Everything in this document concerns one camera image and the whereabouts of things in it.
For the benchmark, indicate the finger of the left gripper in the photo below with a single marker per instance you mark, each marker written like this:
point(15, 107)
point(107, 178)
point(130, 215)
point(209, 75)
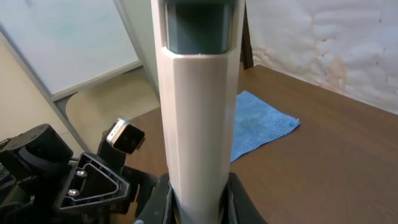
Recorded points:
point(93, 183)
point(141, 186)

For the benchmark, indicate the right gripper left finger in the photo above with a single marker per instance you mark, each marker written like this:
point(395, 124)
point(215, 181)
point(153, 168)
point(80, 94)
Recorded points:
point(157, 202)

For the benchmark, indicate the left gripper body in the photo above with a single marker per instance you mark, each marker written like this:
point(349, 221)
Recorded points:
point(109, 158)

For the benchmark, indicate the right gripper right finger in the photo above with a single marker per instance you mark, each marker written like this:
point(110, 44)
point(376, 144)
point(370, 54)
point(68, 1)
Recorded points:
point(242, 202)

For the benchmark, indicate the white pipette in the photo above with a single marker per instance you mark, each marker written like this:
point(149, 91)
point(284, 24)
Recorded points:
point(199, 124)

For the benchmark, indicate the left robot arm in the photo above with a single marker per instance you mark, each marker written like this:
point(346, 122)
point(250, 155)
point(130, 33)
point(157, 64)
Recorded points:
point(34, 155)

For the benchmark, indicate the blue cloth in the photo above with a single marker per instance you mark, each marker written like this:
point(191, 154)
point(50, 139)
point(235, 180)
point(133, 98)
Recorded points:
point(258, 124)

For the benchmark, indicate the grey framed white panel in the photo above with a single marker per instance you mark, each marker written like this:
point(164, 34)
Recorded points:
point(68, 40)

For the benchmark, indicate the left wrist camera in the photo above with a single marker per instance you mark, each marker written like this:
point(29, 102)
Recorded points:
point(124, 137)

